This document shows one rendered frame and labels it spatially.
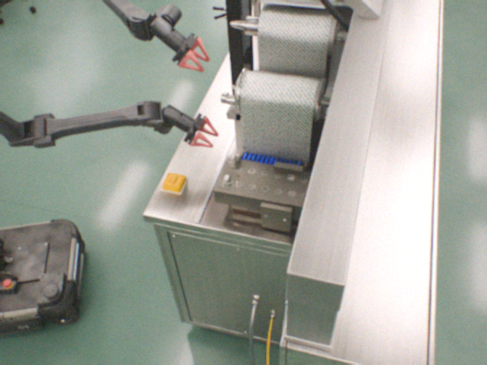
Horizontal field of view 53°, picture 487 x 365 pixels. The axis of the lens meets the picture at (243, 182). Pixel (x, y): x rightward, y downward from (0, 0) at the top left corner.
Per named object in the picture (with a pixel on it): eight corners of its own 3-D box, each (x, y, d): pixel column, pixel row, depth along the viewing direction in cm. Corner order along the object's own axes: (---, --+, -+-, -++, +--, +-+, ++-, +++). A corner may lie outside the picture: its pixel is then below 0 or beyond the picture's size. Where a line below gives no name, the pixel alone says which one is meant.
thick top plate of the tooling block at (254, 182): (228, 169, 176) (227, 156, 172) (340, 188, 168) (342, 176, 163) (214, 202, 166) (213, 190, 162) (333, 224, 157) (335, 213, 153)
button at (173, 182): (169, 176, 185) (168, 171, 183) (186, 179, 183) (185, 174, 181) (161, 190, 180) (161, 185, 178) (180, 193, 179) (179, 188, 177)
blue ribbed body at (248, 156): (244, 156, 174) (244, 149, 172) (304, 166, 170) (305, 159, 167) (242, 164, 172) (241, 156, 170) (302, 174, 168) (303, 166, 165)
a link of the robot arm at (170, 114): (161, 111, 166) (168, 99, 169) (156, 121, 172) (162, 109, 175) (179, 122, 167) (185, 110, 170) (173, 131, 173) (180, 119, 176)
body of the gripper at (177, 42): (175, 64, 157) (156, 48, 155) (186, 47, 163) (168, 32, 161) (185, 52, 152) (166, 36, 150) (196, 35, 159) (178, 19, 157)
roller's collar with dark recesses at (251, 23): (249, 28, 176) (248, 12, 172) (265, 30, 175) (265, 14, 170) (244, 38, 172) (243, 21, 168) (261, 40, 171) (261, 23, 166)
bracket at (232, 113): (232, 150, 192) (227, 87, 170) (248, 153, 191) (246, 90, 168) (229, 160, 189) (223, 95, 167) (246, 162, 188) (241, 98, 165)
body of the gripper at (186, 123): (187, 144, 171) (168, 133, 170) (196, 125, 178) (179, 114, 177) (194, 133, 167) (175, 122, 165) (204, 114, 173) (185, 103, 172)
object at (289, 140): (243, 153, 174) (240, 112, 161) (309, 164, 169) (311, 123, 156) (243, 153, 174) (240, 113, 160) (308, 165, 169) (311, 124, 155)
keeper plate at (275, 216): (262, 222, 167) (261, 201, 159) (291, 227, 165) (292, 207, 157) (260, 228, 165) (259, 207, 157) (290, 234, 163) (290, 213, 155)
